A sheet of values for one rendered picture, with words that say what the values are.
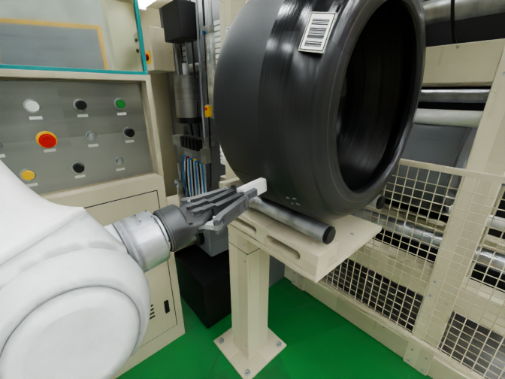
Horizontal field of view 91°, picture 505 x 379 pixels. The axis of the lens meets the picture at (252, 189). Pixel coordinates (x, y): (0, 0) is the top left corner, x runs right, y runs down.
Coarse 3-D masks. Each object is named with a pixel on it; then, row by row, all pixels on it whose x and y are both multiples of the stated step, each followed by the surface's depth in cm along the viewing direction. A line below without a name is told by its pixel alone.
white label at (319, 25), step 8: (312, 16) 38; (320, 16) 37; (328, 16) 37; (312, 24) 38; (320, 24) 37; (328, 24) 37; (304, 32) 38; (312, 32) 37; (320, 32) 37; (328, 32) 36; (304, 40) 38; (312, 40) 37; (320, 40) 37; (304, 48) 38; (312, 48) 37; (320, 48) 37
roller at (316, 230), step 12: (252, 204) 74; (264, 204) 71; (276, 204) 69; (276, 216) 67; (288, 216) 64; (300, 216) 62; (300, 228) 61; (312, 228) 59; (324, 228) 57; (324, 240) 57
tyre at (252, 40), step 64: (256, 0) 49; (320, 0) 38; (384, 0) 43; (256, 64) 44; (320, 64) 39; (384, 64) 75; (256, 128) 46; (320, 128) 42; (384, 128) 80; (320, 192) 49
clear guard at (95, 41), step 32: (0, 0) 62; (32, 0) 66; (64, 0) 70; (96, 0) 75; (128, 0) 80; (0, 32) 64; (32, 32) 68; (64, 32) 72; (96, 32) 77; (128, 32) 82; (0, 64) 65; (32, 64) 69; (64, 64) 74; (96, 64) 79; (128, 64) 85
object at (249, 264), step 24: (240, 0) 68; (240, 240) 98; (240, 264) 103; (264, 264) 106; (240, 288) 107; (264, 288) 111; (240, 312) 113; (264, 312) 117; (240, 336) 119; (264, 336) 123
